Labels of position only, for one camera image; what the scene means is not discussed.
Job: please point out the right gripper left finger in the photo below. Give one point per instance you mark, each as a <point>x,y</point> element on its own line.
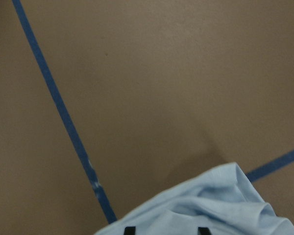
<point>130,230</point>

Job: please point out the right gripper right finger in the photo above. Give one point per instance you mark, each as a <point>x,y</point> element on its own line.
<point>203,231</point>

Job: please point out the light blue t-shirt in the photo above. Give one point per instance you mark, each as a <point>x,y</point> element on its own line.
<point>221,199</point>

